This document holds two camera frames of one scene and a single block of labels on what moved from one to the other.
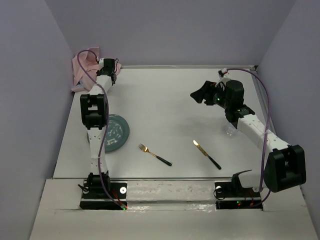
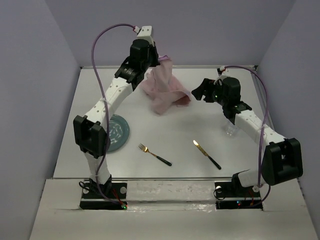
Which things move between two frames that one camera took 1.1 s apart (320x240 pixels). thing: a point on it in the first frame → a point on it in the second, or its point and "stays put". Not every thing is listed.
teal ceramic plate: (117, 133) stays put
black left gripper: (98, 71) → (152, 49)
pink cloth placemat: (84, 67) → (164, 90)
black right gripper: (204, 92) stays put
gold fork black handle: (145, 149) stays put
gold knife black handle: (205, 154) stays put
